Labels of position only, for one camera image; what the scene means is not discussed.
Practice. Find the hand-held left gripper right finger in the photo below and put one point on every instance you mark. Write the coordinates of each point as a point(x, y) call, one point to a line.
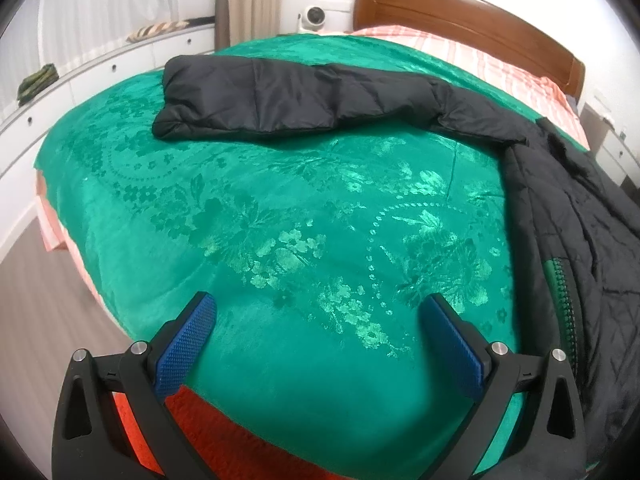
point(452, 345)

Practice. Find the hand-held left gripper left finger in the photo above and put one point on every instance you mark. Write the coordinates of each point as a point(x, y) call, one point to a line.
point(187, 340)

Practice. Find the green floral blanket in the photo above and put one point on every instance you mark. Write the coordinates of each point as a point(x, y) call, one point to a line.
point(300, 240)

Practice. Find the white drawer cabinet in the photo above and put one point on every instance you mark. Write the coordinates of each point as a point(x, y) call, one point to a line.
point(100, 72)

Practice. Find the green camouflage cloth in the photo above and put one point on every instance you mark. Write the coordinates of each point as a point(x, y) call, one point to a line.
point(37, 82)

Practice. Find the orange blanket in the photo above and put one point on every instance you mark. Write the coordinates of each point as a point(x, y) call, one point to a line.
point(225, 435)

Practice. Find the brown wooden headboard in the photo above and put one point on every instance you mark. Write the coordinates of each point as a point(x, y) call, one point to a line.
point(450, 15)

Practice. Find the beige curtain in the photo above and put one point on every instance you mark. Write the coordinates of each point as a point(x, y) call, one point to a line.
point(250, 0)

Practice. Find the white nightstand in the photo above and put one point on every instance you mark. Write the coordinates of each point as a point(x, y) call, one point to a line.
point(617, 145)

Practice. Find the white security camera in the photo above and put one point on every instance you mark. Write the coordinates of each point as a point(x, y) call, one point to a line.
point(315, 14)

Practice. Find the black puffer jacket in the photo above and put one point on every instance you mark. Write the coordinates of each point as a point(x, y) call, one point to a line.
point(300, 95)

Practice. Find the white sheer curtain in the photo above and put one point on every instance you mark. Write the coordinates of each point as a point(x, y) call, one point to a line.
point(125, 0)

